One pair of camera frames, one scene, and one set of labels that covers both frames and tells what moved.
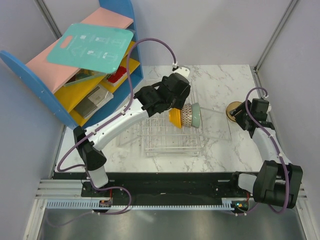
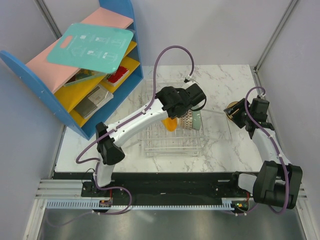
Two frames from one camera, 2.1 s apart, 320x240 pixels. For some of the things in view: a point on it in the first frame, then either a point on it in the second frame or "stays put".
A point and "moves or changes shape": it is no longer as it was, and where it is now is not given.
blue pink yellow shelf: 79,95 stays put
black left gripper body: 177,102 -> 187,109
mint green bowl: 195,115 stays put
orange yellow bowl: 174,116 moves or changes shape
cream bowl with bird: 231,106 stays put
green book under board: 81,75 stays put
